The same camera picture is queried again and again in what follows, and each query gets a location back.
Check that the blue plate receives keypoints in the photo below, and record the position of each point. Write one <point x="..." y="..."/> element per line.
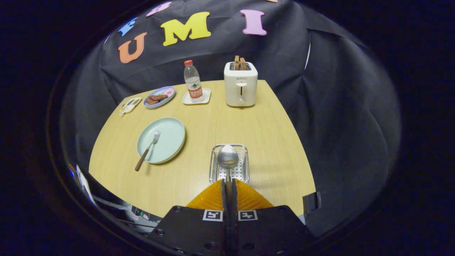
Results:
<point x="173" y="94"/>

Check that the dark electronic device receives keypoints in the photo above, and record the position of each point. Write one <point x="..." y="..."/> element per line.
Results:
<point x="142" y="214"/>

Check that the black backdrop cloth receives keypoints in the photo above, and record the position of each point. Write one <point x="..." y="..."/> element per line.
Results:
<point x="337" y="106"/>

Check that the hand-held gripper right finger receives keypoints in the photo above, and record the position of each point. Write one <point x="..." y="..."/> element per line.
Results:
<point x="266" y="231"/>

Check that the toasted bread slice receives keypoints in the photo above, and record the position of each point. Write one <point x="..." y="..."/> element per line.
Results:
<point x="243" y="64"/>
<point x="236" y="62"/>

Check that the white toaster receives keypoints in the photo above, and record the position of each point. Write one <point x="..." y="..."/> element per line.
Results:
<point x="249" y="89"/>

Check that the black table clamp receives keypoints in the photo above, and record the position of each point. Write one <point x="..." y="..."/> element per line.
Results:
<point x="311" y="202"/>

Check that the white square coaster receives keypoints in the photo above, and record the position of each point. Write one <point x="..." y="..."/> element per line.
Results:
<point x="207" y="94"/>

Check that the pale green plate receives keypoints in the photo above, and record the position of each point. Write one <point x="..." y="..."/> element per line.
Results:
<point x="167" y="138"/>

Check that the white divided sauce dish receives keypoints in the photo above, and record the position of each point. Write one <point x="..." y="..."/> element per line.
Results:
<point x="129" y="105"/>

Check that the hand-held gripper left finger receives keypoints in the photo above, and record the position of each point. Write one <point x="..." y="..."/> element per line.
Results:
<point x="192" y="231"/>

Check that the brown meat patty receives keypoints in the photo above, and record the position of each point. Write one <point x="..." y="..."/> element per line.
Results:
<point x="158" y="96"/>
<point x="152" y="101"/>

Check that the clear water bottle red cap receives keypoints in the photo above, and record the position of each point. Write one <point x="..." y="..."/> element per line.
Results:
<point x="193" y="83"/>

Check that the pink ham slice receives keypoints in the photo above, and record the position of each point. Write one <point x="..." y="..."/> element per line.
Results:
<point x="168" y="91"/>

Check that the green lettuce leaf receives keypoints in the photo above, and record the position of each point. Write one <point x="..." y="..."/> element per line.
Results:
<point x="162" y="100"/>

